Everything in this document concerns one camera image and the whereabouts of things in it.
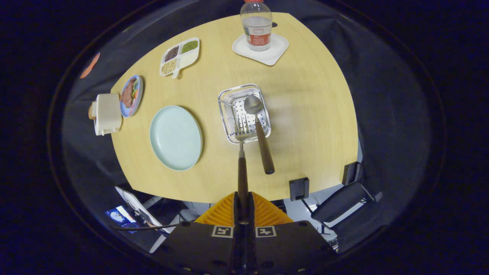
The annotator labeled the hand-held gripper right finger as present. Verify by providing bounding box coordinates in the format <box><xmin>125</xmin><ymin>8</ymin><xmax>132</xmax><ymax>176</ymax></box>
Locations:
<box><xmin>244</xmin><ymin>192</ymin><xmax>337</xmax><ymax>275</ymax></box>

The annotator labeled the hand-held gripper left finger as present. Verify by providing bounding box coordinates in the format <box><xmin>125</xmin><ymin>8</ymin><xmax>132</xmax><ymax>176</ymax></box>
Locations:
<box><xmin>162</xmin><ymin>192</ymin><xmax>243</xmax><ymax>275</ymax></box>

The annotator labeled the fork with brown handle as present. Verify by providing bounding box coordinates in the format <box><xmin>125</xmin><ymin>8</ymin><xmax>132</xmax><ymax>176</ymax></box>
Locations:
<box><xmin>231</xmin><ymin>115</ymin><xmax>249</xmax><ymax>225</ymax></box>

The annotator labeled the spoon with brown handle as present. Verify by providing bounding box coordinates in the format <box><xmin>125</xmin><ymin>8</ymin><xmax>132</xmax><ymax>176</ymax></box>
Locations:
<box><xmin>244</xmin><ymin>95</ymin><xmax>275</xmax><ymax>175</ymax></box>

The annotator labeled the black table clamp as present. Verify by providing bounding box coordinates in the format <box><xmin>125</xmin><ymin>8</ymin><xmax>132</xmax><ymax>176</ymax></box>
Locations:
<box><xmin>289</xmin><ymin>177</ymin><xmax>310</xmax><ymax>201</ymax></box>
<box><xmin>342</xmin><ymin>162</ymin><xmax>361</xmax><ymax>186</ymax></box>

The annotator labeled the black office chair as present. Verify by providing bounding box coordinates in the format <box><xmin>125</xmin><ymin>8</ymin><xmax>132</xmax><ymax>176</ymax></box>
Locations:
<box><xmin>311</xmin><ymin>181</ymin><xmax>382</xmax><ymax>252</ymax></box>

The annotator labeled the white board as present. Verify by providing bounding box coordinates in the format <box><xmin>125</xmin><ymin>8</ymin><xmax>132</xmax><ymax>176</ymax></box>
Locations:
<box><xmin>115</xmin><ymin>186</ymin><xmax>165</xmax><ymax>230</ymax></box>

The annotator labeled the lit screen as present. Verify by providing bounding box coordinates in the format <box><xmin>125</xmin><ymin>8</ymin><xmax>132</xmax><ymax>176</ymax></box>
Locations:
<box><xmin>105</xmin><ymin>206</ymin><xmax>138</xmax><ymax>233</ymax></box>

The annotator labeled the light green plate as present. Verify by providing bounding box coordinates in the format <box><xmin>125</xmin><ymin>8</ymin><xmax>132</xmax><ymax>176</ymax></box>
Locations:
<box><xmin>149</xmin><ymin>105</ymin><xmax>203</xmax><ymax>171</ymax></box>

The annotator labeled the white toaster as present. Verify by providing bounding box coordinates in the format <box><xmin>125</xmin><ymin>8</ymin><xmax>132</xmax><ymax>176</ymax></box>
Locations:
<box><xmin>94</xmin><ymin>93</ymin><xmax>123</xmax><ymax>136</ymax></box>

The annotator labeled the blue plate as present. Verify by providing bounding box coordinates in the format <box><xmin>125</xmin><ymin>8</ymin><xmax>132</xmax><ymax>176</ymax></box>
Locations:
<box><xmin>120</xmin><ymin>74</ymin><xmax>144</xmax><ymax>118</ymax></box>

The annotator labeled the meat and vegetable sandwich filling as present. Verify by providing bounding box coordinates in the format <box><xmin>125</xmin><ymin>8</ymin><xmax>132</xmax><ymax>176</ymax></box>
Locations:
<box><xmin>120</xmin><ymin>78</ymin><xmax>139</xmax><ymax>108</ymax></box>

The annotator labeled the white divided dish with beans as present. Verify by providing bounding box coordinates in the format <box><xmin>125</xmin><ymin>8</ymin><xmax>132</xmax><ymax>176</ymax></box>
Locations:
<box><xmin>159</xmin><ymin>37</ymin><xmax>200</xmax><ymax>79</ymax></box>

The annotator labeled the white square tray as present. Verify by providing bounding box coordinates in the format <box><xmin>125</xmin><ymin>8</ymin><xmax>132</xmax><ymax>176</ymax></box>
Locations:
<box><xmin>232</xmin><ymin>33</ymin><xmax>289</xmax><ymax>66</ymax></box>

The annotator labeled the clear water bottle red label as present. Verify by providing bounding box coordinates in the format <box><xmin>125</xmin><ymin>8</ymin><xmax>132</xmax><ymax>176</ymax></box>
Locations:
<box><xmin>240</xmin><ymin>0</ymin><xmax>273</xmax><ymax>52</ymax></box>

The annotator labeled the metal wire basket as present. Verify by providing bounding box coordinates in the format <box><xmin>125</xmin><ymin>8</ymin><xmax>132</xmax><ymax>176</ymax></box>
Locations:
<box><xmin>218</xmin><ymin>84</ymin><xmax>272</xmax><ymax>144</ymax></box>

